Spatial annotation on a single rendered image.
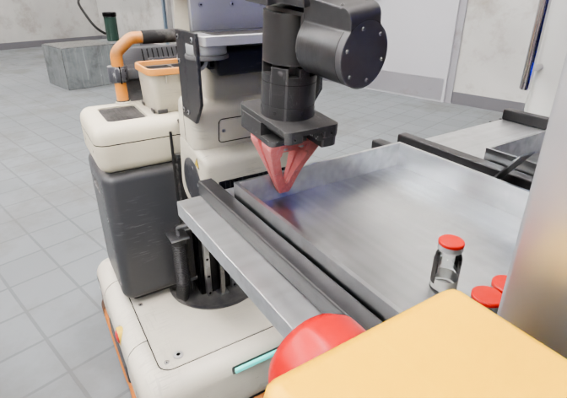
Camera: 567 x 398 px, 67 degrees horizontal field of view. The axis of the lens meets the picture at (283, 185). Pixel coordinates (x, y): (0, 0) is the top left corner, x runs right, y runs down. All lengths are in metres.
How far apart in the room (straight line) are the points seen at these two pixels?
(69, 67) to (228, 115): 4.85
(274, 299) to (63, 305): 1.59
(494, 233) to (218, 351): 0.83
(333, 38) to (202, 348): 0.95
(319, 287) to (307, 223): 0.13
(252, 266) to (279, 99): 0.17
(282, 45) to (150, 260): 0.95
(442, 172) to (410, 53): 4.43
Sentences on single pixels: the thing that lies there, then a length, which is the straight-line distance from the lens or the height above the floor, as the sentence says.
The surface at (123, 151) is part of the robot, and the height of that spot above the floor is 0.75.
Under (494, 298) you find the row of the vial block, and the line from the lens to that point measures 0.33.
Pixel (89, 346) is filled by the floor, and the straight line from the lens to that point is 1.70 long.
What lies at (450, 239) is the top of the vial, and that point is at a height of 0.93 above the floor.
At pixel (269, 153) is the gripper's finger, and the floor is 0.95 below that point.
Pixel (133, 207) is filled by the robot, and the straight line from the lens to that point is 1.19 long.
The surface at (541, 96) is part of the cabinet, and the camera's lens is 1.29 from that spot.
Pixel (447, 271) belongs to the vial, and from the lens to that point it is 0.38.
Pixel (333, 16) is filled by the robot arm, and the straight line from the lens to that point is 0.38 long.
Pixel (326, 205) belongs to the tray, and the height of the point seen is 0.88.
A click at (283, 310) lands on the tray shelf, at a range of 0.36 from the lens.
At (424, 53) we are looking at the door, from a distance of 4.92.
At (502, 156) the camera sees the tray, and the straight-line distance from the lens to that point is 0.64.
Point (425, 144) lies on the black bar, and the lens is 0.68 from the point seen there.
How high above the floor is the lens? 1.12
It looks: 25 degrees down
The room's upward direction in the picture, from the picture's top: straight up
